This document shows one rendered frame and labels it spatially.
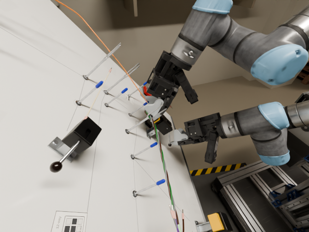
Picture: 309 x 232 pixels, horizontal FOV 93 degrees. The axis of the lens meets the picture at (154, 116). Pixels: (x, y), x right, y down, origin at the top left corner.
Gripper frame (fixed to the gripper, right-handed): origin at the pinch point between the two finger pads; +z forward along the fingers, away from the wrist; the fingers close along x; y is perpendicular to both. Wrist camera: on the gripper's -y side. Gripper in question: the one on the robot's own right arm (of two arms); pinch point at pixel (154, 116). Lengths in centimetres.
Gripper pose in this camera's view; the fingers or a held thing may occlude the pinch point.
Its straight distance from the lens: 50.5
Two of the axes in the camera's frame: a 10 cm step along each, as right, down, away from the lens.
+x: 0.5, 5.9, -8.0
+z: -4.5, 7.3, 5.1
